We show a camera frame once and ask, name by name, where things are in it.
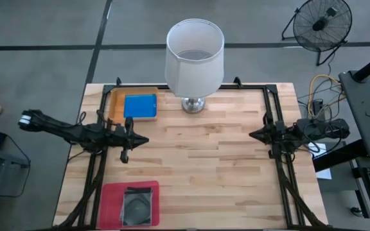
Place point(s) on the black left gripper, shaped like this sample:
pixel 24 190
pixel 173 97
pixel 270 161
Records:
pixel 125 138

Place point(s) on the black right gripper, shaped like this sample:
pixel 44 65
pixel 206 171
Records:
pixel 276 136

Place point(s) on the blue blu-ray case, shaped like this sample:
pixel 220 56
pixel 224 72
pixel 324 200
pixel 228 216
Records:
pixel 140 106

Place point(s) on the orange plastic tray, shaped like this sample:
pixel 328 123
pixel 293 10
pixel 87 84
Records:
pixel 117 102

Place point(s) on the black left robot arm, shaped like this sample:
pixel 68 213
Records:
pixel 63 130

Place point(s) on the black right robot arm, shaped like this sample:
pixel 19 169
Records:
pixel 320 131

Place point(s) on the black power adapter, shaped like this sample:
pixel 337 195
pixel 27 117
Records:
pixel 317 105

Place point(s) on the pink-red plastic tray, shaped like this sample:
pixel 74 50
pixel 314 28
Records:
pixel 111 205

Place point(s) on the white paper sheet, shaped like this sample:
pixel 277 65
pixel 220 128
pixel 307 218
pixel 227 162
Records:
pixel 323 171

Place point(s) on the silver lamp with white shade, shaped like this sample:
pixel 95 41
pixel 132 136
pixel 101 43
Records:
pixel 193 73

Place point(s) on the dark grey desk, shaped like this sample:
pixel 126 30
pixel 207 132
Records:
pixel 368 122

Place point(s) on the black equipment stand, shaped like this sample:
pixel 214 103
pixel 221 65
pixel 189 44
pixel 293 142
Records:
pixel 19 163

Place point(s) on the black floor fan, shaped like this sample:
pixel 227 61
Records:
pixel 320 24

